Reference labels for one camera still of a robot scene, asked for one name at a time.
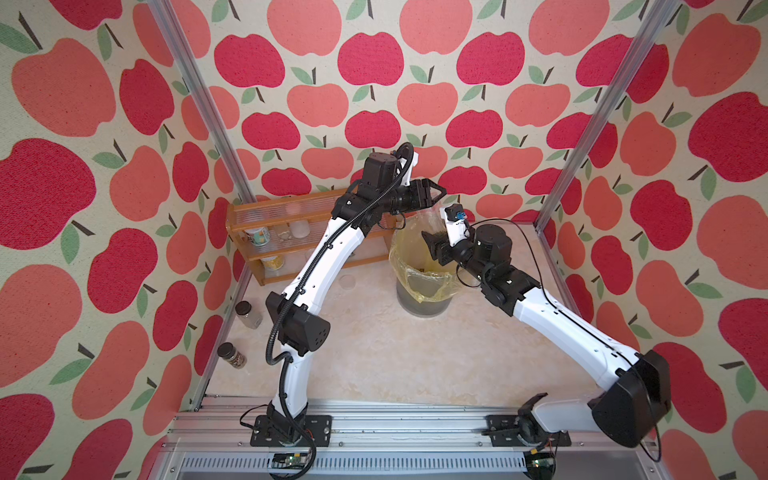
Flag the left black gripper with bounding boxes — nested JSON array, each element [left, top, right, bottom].
[[377, 177, 446, 214]]

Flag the short clear jar with beans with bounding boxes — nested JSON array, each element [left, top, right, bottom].
[[414, 206, 446, 234]]

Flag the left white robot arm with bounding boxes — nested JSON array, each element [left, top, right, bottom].
[[255, 142, 446, 446]]

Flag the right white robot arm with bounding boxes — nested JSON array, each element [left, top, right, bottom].
[[422, 224, 671, 448]]

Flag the grey bin with yellow bag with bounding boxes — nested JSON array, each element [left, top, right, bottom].
[[389, 212, 462, 318]]

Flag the white bottle on shelf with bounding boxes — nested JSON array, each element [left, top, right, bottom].
[[286, 203, 311, 239]]

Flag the orange wooden shelf rack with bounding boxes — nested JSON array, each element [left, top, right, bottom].
[[226, 188, 398, 286]]

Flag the yellow can on shelf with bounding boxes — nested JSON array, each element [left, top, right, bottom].
[[260, 255, 286, 278]]

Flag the white printed cup on shelf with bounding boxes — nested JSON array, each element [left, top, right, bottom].
[[244, 227, 271, 247]]

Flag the small circuit board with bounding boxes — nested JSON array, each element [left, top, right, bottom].
[[271, 453, 308, 470]]

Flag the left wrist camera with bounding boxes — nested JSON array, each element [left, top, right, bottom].
[[393, 142, 418, 186]]

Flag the black corrugated cable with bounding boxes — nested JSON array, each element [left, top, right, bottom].
[[265, 142, 416, 480]]

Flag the dark lid jar by wall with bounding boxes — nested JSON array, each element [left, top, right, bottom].
[[235, 300, 263, 329]]

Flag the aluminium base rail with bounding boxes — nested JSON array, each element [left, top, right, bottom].
[[147, 395, 671, 479]]

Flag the left aluminium frame post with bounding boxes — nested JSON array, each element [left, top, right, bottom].
[[148, 0, 256, 203]]

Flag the aluminium frame post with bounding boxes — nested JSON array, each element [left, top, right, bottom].
[[534, 0, 682, 237], [148, 0, 256, 203]]

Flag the right aluminium frame post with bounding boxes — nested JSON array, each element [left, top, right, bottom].
[[534, 0, 682, 237]]

